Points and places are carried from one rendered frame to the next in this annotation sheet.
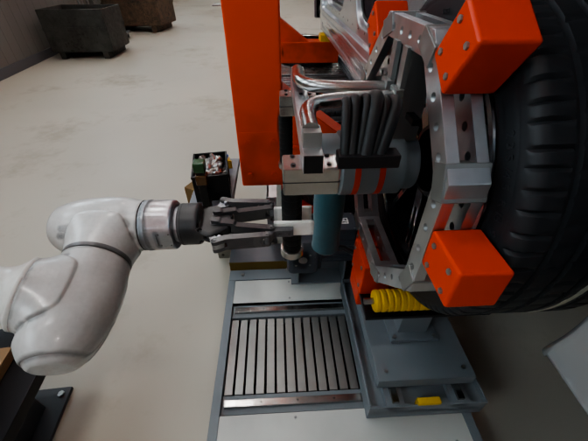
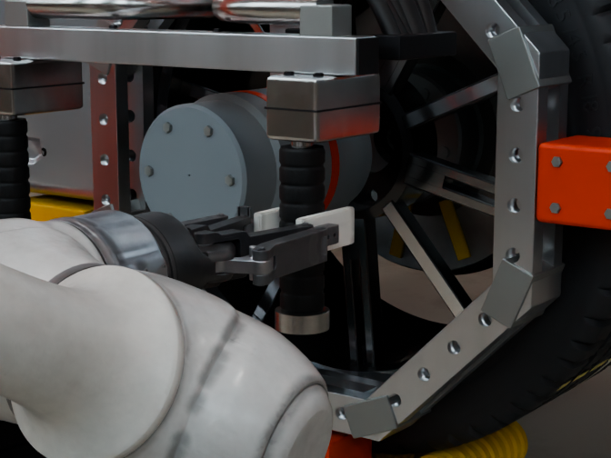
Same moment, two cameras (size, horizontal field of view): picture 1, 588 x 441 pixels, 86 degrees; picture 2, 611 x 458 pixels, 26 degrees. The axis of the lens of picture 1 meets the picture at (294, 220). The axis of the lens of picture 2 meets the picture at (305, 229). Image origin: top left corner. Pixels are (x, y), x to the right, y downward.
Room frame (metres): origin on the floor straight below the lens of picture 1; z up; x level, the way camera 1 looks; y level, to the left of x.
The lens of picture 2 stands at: (-0.20, 0.80, 1.03)
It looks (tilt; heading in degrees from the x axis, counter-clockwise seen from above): 11 degrees down; 309
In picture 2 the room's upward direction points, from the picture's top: straight up
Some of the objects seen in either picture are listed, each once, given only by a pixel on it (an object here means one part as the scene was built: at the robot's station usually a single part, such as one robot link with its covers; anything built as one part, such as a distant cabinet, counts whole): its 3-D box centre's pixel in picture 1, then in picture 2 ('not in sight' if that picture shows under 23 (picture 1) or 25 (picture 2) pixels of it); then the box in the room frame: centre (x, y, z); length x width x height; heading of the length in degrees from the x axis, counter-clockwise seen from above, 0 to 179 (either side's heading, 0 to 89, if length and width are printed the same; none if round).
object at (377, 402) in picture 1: (401, 335); not in sight; (0.64, -0.39, 0.13); 0.50 x 0.36 x 0.10; 3
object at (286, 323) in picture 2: (291, 221); (302, 233); (0.45, 0.00, 0.83); 0.04 x 0.04 x 0.16
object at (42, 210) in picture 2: not in sight; (85, 215); (1.15, -0.39, 0.71); 0.14 x 0.14 x 0.05; 3
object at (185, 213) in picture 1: (206, 223); (172, 262); (0.44, 0.16, 0.83); 0.09 x 0.08 x 0.07; 93
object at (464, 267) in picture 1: (462, 267); (601, 182); (0.31, -0.24, 0.85); 0.09 x 0.08 x 0.07; 3
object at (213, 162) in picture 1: (212, 174); not in sight; (1.14, 0.34, 0.51); 0.20 x 0.14 x 0.13; 11
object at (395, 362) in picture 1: (413, 304); not in sight; (0.64, -0.39, 0.32); 0.40 x 0.30 x 0.28; 3
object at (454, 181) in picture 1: (394, 161); (305, 154); (0.63, -0.22, 0.85); 0.54 x 0.07 x 0.54; 3
